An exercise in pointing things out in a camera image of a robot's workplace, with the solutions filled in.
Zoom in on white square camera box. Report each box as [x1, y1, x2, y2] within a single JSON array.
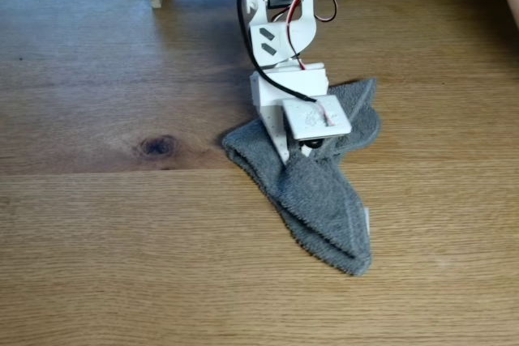
[[281, 94, 352, 151]]

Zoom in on red white motor wires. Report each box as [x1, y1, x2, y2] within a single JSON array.
[[270, 0, 340, 74]]

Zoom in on black camera cable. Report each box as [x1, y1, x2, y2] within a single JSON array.
[[237, 0, 319, 104]]

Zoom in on grey terry towel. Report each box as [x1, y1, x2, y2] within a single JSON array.
[[221, 77, 383, 277]]

